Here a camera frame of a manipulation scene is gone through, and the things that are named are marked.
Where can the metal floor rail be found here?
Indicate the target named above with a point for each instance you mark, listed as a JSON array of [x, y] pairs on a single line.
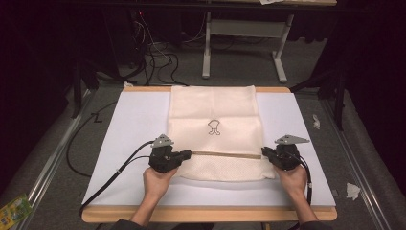
[[351, 159], [54, 159]]

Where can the cream mesh laundry bag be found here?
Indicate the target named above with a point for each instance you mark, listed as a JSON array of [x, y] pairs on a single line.
[[214, 105]]

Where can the small white paper scrap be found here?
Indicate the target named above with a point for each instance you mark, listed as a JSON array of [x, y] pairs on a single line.
[[316, 121]]

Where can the person's right hand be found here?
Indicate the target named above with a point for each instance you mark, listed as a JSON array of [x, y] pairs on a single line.
[[295, 182]]

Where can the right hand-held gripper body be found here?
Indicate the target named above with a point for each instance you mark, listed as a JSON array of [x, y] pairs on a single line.
[[287, 156]]

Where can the person's left hand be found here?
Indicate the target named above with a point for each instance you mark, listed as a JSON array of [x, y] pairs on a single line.
[[156, 183]]

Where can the crumpled white paper scrap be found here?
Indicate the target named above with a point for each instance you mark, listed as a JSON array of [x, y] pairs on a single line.
[[353, 191]]

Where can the green snack packet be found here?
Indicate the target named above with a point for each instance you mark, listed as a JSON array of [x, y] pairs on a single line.
[[14, 212]]

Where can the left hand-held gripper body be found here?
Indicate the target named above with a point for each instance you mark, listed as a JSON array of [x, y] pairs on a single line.
[[162, 158]]

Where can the white metal desk frame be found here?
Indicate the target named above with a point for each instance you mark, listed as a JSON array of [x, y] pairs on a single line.
[[245, 28]]

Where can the black stand leg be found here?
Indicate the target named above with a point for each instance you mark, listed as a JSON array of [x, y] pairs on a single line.
[[338, 96], [78, 86]]

